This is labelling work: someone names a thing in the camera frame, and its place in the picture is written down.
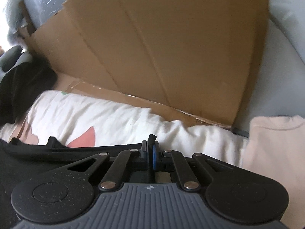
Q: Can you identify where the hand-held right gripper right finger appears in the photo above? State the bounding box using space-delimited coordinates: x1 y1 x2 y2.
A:
152 141 235 192

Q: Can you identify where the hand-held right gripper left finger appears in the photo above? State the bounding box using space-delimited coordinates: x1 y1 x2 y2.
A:
68 140 148 192

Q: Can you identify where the black cartoon print t-shirt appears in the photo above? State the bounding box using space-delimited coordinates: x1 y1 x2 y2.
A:
0 134 158 229

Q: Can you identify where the cream printed bed sheet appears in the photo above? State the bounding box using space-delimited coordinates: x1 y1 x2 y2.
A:
0 90 249 167

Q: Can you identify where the brown flattened cardboard box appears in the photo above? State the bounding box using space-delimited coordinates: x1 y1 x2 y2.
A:
18 0 270 129

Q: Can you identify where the beige folded shirt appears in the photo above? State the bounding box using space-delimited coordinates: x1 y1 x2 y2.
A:
239 114 305 229

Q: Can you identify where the black buttoned garment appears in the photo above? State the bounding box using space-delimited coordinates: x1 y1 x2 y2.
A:
0 63 58 124

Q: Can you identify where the grey neck pillow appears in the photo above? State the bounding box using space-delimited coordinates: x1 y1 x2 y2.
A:
0 45 32 73

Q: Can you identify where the white fluffy pillow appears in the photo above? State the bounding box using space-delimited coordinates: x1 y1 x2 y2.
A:
5 0 26 48

